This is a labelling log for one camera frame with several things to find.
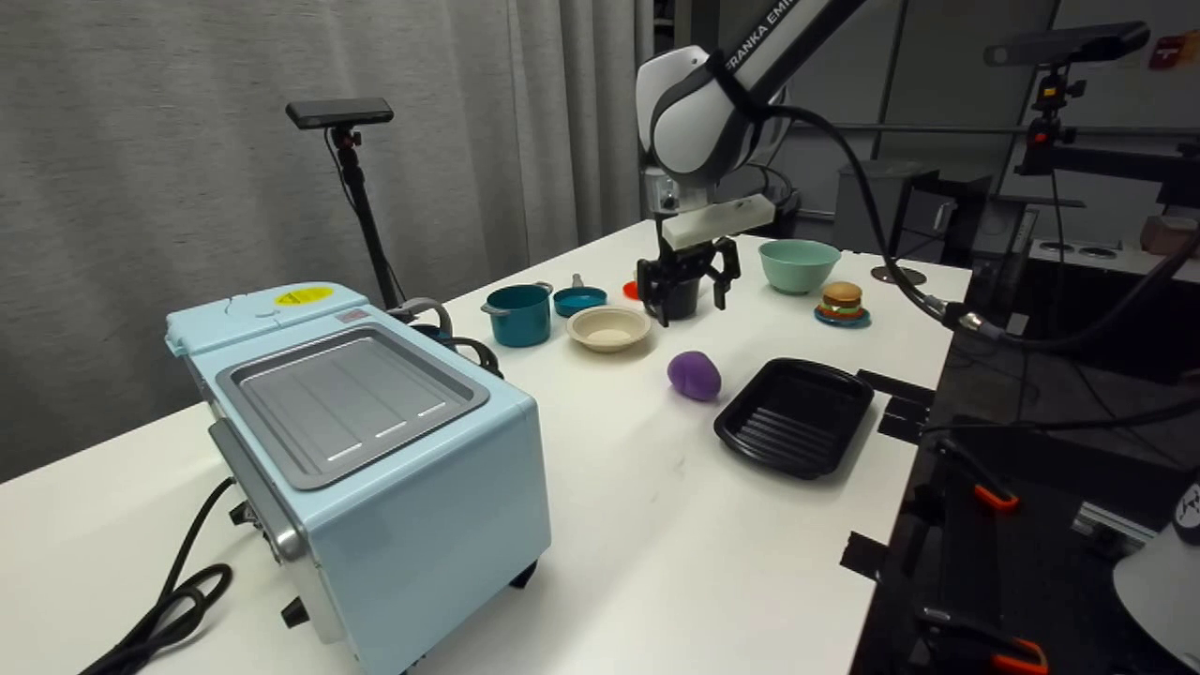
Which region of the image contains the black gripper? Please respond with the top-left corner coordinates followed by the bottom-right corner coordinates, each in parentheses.
top-left (633, 236), bottom-right (747, 330)

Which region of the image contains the purple plushie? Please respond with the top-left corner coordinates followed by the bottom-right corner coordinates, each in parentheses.
top-left (663, 346), bottom-right (727, 407)

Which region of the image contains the black cup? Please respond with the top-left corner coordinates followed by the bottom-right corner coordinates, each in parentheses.
top-left (649, 269), bottom-right (707, 327)

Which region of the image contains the beige bowl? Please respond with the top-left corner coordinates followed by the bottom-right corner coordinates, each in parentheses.
top-left (566, 304), bottom-right (654, 359)

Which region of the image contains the mint green bowl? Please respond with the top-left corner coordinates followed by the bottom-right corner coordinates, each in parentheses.
top-left (758, 236), bottom-right (842, 301)

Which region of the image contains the toy burger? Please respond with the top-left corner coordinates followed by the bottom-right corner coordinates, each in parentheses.
top-left (816, 276), bottom-right (871, 317)

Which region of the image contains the small teal plate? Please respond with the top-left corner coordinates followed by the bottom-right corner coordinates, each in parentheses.
top-left (808, 301), bottom-right (873, 332)

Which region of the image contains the black ridged plastic tray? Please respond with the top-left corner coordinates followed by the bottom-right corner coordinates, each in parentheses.
top-left (712, 357), bottom-right (876, 482)

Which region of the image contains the teal toy pot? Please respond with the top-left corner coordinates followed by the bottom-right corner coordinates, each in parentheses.
top-left (478, 282), bottom-right (558, 352)

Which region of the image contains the round metal stand base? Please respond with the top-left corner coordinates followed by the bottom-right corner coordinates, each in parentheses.
top-left (867, 260), bottom-right (929, 287)

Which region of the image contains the dark grey cabinet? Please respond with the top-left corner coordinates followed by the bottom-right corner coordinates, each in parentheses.
top-left (831, 166), bottom-right (982, 269)

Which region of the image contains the long black tape strip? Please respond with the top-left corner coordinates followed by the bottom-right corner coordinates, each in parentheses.
top-left (854, 366), bottom-right (936, 404)

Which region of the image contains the short black tape strip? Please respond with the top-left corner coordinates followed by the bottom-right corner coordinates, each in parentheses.
top-left (838, 530), bottom-right (898, 582)
top-left (876, 397), bottom-right (929, 447)

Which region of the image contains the light blue toaster oven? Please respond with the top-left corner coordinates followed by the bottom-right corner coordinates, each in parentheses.
top-left (162, 276), bottom-right (553, 675)

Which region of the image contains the grey curtain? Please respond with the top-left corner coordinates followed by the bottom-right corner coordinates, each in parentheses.
top-left (0, 0), bottom-right (654, 486)

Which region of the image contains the white rounded object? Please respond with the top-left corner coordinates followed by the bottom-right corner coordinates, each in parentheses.
top-left (1109, 482), bottom-right (1200, 675)

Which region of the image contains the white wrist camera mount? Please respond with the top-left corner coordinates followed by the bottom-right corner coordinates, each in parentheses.
top-left (654, 191), bottom-right (779, 256)

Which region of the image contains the black looped cable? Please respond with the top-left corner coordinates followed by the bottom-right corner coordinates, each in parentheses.
top-left (389, 294), bottom-right (504, 377)

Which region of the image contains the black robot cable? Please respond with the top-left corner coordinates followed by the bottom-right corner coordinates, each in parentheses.
top-left (734, 102), bottom-right (1200, 357)

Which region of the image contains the black camera tripod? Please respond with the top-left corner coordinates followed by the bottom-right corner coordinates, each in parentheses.
top-left (323, 125), bottom-right (411, 316)

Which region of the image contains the orange handled clamp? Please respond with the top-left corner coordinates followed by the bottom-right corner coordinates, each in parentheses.
top-left (934, 429), bottom-right (1024, 522)
top-left (916, 602), bottom-right (1054, 675)

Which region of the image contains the black bar camera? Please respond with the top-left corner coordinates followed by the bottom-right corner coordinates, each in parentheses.
top-left (282, 94), bottom-right (397, 136)
top-left (982, 19), bottom-right (1153, 71)

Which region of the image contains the black toaster power cable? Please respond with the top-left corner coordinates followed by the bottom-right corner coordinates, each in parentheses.
top-left (78, 471), bottom-right (243, 675)

